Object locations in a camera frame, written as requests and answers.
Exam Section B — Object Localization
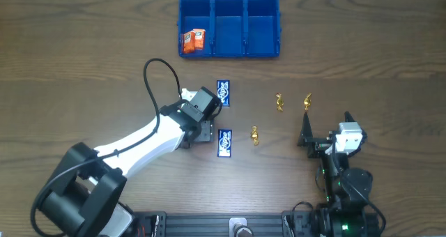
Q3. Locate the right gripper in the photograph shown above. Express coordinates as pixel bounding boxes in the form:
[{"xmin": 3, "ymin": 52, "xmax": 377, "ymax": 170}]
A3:
[{"xmin": 297, "ymin": 111, "xmax": 357, "ymax": 159}]

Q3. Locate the blue candy pack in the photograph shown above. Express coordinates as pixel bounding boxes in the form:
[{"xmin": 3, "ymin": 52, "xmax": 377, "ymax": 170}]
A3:
[
  {"xmin": 216, "ymin": 79, "xmax": 231, "ymax": 107},
  {"xmin": 217, "ymin": 128, "xmax": 233, "ymax": 158}
]

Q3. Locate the blue tray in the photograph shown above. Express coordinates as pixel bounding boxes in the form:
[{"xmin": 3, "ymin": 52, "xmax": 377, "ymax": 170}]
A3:
[{"xmin": 178, "ymin": 0, "xmax": 282, "ymax": 59}]

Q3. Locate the orange candy box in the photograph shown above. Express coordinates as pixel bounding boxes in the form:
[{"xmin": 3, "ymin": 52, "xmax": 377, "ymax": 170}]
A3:
[
  {"xmin": 192, "ymin": 28, "xmax": 206, "ymax": 51},
  {"xmin": 182, "ymin": 30, "xmax": 196, "ymax": 55}
]

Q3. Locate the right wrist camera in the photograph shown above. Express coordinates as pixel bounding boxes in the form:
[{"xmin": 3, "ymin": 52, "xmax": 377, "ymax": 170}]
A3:
[{"xmin": 325, "ymin": 121, "xmax": 365, "ymax": 156}]

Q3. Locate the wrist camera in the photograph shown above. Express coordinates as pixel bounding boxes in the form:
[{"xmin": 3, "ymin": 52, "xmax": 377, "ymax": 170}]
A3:
[
  {"xmin": 325, "ymin": 121, "xmax": 365, "ymax": 156},
  {"xmin": 180, "ymin": 88, "xmax": 198, "ymax": 102}
]

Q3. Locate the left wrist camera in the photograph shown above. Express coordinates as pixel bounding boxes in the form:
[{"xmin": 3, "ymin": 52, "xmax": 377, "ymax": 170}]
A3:
[{"xmin": 180, "ymin": 88, "xmax": 198, "ymax": 102}]

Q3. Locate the mounting rail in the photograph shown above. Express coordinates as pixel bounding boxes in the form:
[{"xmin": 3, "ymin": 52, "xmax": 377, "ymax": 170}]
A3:
[{"xmin": 134, "ymin": 211, "xmax": 380, "ymax": 237}]

